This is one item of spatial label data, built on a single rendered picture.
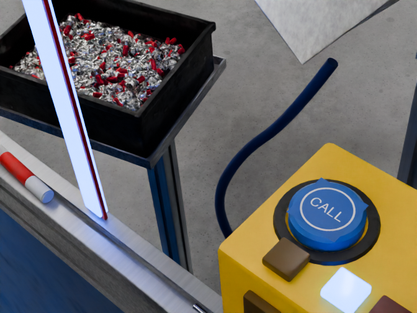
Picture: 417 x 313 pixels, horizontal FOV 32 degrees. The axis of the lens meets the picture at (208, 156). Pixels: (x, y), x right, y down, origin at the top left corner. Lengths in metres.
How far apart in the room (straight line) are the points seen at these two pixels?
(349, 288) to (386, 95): 1.70
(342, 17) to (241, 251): 0.37
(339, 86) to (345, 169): 1.65
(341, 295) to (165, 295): 0.28
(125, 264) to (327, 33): 0.28
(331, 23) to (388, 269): 0.36
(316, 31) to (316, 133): 1.23
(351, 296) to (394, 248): 0.04
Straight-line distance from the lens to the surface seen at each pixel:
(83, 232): 0.66
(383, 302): 0.35
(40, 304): 1.07
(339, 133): 1.92
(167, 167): 0.89
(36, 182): 0.69
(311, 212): 0.37
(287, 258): 0.36
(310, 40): 0.69
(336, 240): 0.36
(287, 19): 0.69
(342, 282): 0.35
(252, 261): 0.37
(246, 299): 0.37
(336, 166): 0.41
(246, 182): 1.80
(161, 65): 0.81
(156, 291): 0.61
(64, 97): 0.55
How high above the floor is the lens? 1.38
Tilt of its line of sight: 48 degrees down
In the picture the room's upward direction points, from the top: 5 degrees counter-clockwise
